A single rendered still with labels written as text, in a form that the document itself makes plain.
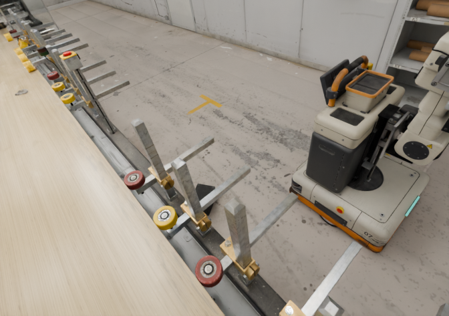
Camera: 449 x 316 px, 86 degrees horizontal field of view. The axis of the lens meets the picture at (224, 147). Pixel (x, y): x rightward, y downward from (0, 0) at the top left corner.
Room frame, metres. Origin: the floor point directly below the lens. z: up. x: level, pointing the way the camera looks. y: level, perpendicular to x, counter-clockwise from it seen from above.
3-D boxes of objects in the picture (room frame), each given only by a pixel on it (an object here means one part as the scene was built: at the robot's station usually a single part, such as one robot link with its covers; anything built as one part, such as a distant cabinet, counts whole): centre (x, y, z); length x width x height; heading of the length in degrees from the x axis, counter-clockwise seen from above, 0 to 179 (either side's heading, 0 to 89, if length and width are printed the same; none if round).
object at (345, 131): (1.03, -0.81, 0.59); 0.55 x 0.34 x 0.83; 125
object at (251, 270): (0.32, 0.01, 0.83); 0.14 x 0.06 x 0.05; 35
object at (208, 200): (0.59, 0.09, 0.80); 0.43 x 0.03 x 0.04; 125
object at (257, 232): (0.39, -0.06, 0.83); 0.43 x 0.03 x 0.04; 125
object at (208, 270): (0.28, 0.11, 0.85); 0.08 x 0.08 x 0.11
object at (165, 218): (0.48, 0.25, 0.85); 0.08 x 0.08 x 0.11
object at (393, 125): (0.85, -1.01, 0.68); 0.28 x 0.27 x 0.25; 125
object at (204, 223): (0.52, 0.16, 0.80); 0.14 x 0.06 x 0.05; 35
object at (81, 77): (1.32, 0.71, 0.93); 0.05 x 0.05 x 0.45; 35
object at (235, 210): (0.30, 0.00, 0.94); 0.04 x 0.04 x 0.48; 35
